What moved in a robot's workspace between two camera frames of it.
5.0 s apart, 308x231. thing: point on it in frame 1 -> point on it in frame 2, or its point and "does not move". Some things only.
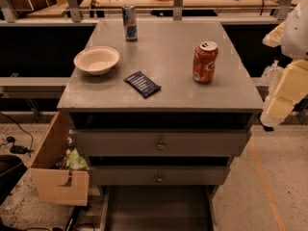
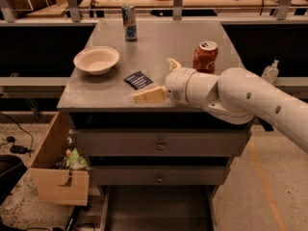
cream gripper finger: x=293 y=85 -> x=154 y=95
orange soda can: x=204 y=63 does not move
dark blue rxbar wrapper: x=143 y=85 does not move
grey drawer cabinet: x=161 y=107 does not move
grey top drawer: x=155 y=142 does not move
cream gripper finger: x=274 y=38 -> x=173 y=64
